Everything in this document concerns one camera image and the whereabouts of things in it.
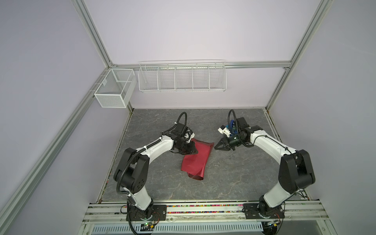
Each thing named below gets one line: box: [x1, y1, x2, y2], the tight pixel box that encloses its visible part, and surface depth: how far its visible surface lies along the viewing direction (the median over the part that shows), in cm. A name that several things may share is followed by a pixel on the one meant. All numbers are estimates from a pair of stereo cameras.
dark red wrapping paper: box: [181, 138, 214, 181], surface depth 86 cm
